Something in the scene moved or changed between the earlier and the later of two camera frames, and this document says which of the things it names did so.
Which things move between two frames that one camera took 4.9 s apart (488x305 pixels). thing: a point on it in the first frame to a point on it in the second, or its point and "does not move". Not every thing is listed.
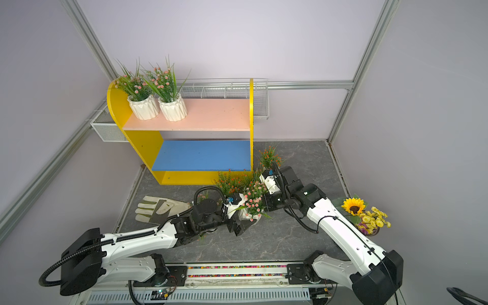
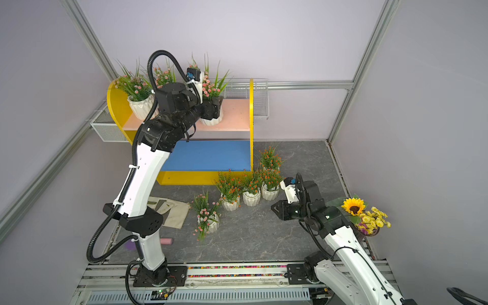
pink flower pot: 142,103 does not move
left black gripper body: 232,225 to 208,110
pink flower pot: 252,208 to 211,89
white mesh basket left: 106,128 does not move
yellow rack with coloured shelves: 215,140 does not move
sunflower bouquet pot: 368,222 does not move
